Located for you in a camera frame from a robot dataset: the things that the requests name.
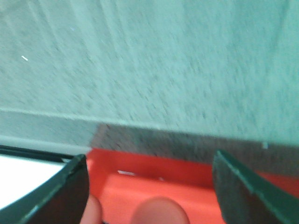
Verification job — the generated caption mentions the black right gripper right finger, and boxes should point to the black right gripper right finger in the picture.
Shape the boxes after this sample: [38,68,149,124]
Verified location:
[212,150,299,224]

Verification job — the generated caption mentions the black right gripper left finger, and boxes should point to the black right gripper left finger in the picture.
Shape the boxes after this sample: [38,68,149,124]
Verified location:
[0,154,89,224]

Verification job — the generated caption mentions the red mushroom push button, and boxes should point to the red mushroom push button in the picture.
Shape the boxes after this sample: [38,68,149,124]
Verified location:
[130,197,190,224]
[80,194,103,224]

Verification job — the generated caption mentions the red plastic tray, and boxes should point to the red plastic tray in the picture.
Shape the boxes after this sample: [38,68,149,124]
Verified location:
[87,149,299,224]

